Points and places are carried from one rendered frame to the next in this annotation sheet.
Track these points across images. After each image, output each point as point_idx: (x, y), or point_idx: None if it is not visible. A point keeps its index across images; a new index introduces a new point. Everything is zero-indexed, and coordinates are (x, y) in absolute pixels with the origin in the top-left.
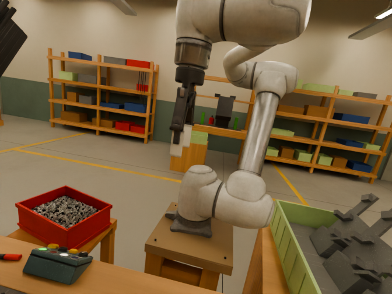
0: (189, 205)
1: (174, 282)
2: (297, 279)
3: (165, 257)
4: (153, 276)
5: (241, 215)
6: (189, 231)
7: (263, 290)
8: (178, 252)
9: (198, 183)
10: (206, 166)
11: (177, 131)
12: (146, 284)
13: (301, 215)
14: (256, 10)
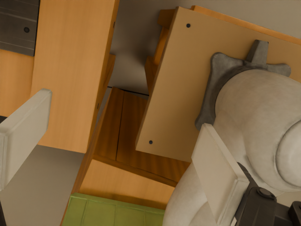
0: (230, 100)
1: (99, 64)
2: (128, 223)
3: (164, 47)
4: (106, 32)
5: (174, 199)
6: (207, 90)
7: (135, 175)
8: (160, 69)
9: (251, 136)
10: None
11: None
12: (91, 23)
13: None
14: None
